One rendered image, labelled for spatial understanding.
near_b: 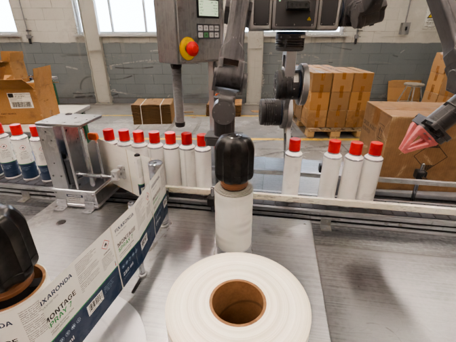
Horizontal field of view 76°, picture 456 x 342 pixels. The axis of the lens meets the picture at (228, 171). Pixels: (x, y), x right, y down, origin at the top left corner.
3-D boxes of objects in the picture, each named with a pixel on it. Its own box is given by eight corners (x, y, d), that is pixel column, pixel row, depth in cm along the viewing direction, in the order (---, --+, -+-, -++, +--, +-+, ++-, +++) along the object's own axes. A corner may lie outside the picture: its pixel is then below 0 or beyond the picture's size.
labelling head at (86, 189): (56, 205, 90) (32, 124, 79) (82, 185, 101) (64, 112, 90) (98, 209, 88) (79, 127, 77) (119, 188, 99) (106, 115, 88)
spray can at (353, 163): (337, 207, 89) (349, 144, 80) (334, 199, 94) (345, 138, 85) (355, 209, 88) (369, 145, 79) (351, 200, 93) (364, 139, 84)
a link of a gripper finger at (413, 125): (398, 148, 76) (431, 121, 72) (389, 139, 82) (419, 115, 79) (415, 164, 77) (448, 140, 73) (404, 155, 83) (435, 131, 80)
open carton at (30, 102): (-21, 129, 194) (-42, 70, 178) (22, 111, 240) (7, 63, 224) (40, 128, 197) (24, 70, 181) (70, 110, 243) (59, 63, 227)
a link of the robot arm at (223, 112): (248, 72, 76) (215, 66, 75) (250, 77, 65) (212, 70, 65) (239, 117, 81) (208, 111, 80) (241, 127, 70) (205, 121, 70)
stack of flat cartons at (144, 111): (132, 124, 480) (129, 105, 466) (139, 116, 528) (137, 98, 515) (172, 123, 484) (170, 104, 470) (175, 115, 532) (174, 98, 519)
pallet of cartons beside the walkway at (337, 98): (363, 138, 418) (377, 72, 380) (305, 138, 417) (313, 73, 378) (334, 116, 527) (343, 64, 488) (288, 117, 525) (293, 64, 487)
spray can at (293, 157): (281, 202, 92) (286, 141, 83) (280, 194, 96) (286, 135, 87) (297, 203, 91) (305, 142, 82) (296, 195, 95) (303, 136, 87)
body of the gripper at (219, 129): (241, 145, 78) (241, 118, 75) (203, 142, 79) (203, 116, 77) (243, 138, 84) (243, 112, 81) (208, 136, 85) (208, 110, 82)
